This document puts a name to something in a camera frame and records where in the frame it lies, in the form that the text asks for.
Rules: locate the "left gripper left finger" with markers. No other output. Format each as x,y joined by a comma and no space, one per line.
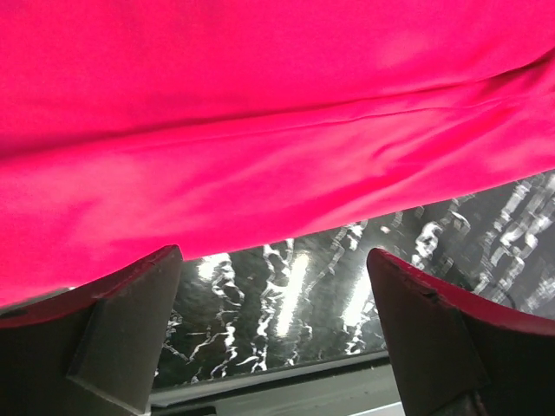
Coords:
92,350

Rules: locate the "pink t shirt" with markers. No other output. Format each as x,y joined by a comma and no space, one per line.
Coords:
224,125

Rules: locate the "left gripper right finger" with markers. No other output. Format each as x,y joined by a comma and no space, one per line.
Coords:
455,353

